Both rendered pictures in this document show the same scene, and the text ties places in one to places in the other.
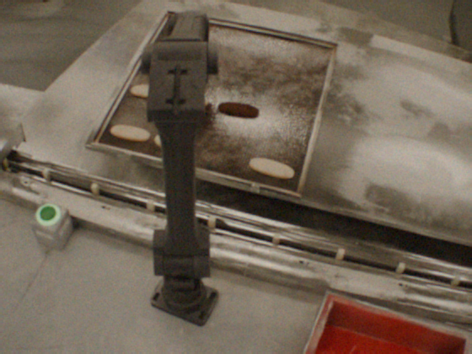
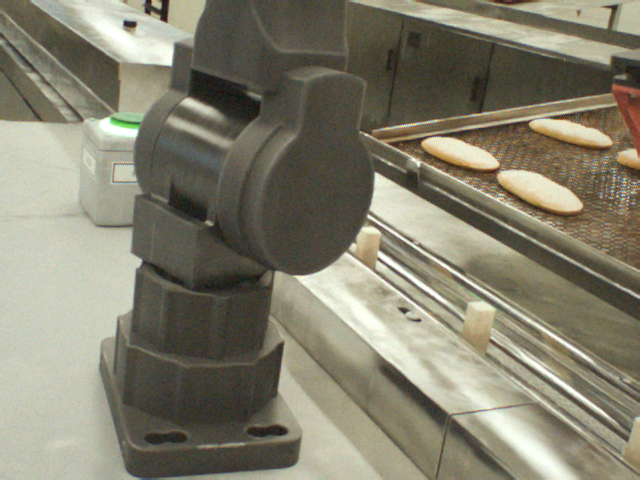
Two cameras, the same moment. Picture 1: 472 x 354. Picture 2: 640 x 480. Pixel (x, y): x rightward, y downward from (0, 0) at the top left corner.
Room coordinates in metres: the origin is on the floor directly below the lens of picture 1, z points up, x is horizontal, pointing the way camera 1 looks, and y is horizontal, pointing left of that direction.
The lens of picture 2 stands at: (0.27, -0.27, 1.06)
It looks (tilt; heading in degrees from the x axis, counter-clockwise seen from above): 17 degrees down; 48
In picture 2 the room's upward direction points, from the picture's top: 8 degrees clockwise
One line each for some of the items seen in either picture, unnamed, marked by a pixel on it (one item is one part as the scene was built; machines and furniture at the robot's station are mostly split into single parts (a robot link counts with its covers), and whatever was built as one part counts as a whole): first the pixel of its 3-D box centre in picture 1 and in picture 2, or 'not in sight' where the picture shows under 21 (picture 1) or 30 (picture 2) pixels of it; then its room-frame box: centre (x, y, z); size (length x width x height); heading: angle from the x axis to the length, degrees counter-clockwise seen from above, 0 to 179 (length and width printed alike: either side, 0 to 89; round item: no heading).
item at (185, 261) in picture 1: (179, 260); (240, 193); (0.53, 0.09, 0.94); 0.09 x 0.05 x 0.10; 5
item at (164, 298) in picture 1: (184, 290); (199, 341); (0.51, 0.08, 0.86); 0.12 x 0.09 x 0.08; 71
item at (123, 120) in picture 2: (48, 214); (133, 126); (0.63, 0.39, 0.90); 0.04 x 0.04 x 0.02
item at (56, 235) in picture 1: (54, 228); (130, 190); (0.64, 0.39, 0.84); 0.08 x 0.08 x 0.11; 77
